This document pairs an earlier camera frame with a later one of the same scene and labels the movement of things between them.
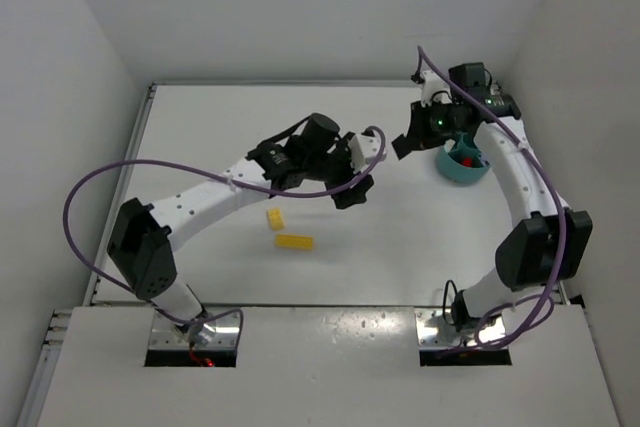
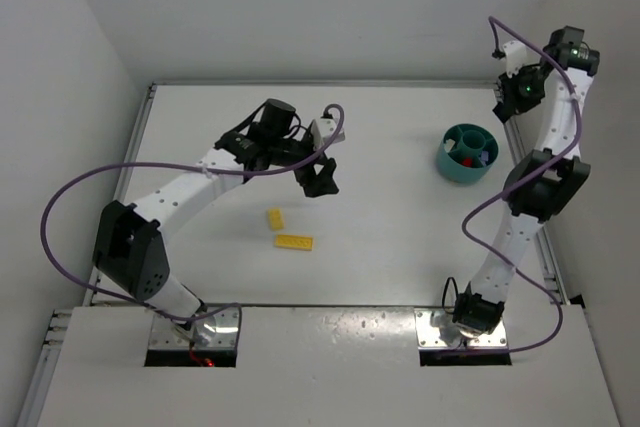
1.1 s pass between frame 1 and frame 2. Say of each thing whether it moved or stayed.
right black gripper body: moved
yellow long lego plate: stayed
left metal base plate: stayed
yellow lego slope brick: stayed
